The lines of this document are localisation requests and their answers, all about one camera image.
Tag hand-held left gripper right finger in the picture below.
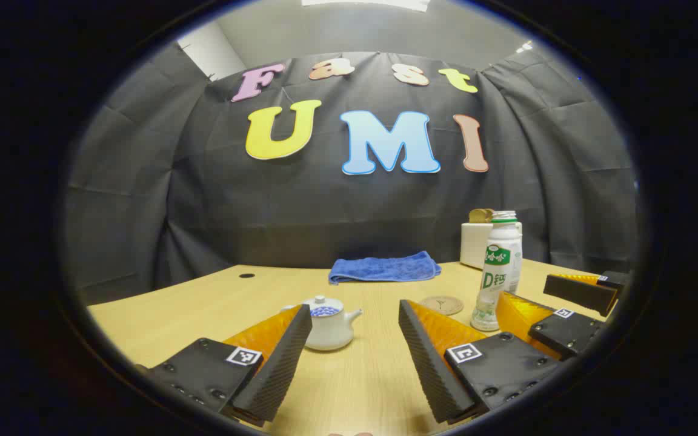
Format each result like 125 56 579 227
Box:
399 299 562 424

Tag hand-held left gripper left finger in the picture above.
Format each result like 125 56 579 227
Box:
137 304 313 428

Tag white teacup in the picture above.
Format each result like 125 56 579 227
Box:
281 305 364 352

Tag round wooden coaster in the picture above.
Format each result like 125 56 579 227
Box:
419 295 465 316

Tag white water bottle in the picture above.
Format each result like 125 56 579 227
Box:
470 210 524 332

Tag blue towel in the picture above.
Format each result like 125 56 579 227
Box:
328 251 442 285

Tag white toaster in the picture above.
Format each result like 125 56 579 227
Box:
460 221 523 270

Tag black backdrop cloth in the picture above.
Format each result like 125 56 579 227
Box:
64 42 639 306

